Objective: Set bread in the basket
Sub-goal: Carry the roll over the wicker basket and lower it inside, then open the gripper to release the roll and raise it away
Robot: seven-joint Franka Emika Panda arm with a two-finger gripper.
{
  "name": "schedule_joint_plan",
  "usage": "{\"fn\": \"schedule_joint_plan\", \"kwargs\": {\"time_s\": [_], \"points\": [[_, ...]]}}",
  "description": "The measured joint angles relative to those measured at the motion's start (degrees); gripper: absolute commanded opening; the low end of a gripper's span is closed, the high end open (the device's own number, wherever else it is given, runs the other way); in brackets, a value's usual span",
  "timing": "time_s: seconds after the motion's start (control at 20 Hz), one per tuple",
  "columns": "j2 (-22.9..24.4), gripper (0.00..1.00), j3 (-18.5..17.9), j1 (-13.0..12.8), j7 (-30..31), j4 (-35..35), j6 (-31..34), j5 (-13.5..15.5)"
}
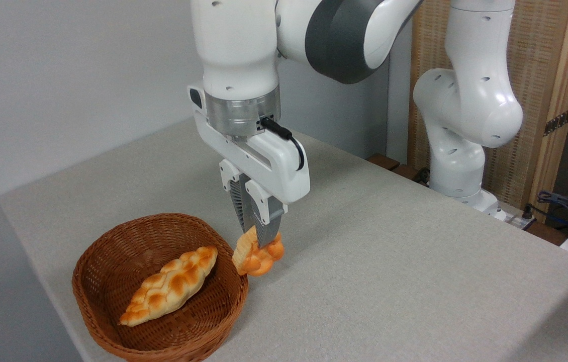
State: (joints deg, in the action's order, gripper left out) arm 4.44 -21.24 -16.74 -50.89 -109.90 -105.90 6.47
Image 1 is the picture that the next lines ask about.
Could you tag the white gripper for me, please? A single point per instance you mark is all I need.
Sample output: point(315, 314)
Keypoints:
point(279, 168)

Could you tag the small round bread roll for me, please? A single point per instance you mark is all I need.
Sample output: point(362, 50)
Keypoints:
point(256, 261)

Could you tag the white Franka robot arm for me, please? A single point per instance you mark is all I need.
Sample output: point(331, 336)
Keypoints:
point(239, 40)

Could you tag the long braided bread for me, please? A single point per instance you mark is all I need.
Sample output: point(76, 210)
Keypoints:
point(171, 284)

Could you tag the brown wicker basket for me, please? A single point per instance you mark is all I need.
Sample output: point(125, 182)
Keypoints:
point(113, 251)

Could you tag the brown wooden screen foot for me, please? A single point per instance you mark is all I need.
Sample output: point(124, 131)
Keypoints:
point(383, 161)
point(407, 172)

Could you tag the dark metal screen hinge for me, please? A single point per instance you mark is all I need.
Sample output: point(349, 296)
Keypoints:
point(559, 121)

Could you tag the wooden woven folding screen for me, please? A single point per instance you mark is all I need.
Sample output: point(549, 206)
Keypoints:
point(540, 60)

